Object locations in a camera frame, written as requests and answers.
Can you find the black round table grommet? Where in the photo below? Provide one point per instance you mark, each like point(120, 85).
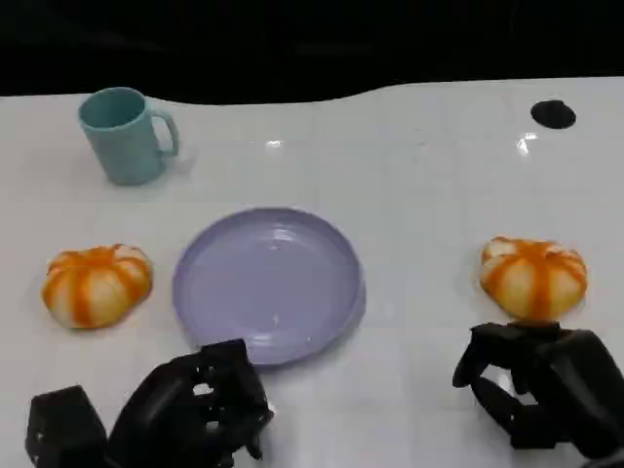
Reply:
point(553, 114)

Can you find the orange and white bread roll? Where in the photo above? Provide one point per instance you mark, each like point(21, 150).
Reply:
point(95, 287)
point(531, 280)

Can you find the pale green mug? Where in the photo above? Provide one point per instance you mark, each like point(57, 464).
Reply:
point(126, 146)

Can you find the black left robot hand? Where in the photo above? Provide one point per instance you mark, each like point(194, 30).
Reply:
point(166, 414)

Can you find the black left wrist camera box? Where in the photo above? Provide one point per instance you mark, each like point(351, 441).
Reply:
point(63, 429)

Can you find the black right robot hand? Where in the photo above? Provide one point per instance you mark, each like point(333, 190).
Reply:
point(575, 380)

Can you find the lilac plate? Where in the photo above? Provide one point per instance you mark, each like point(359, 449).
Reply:
point(268, 287)

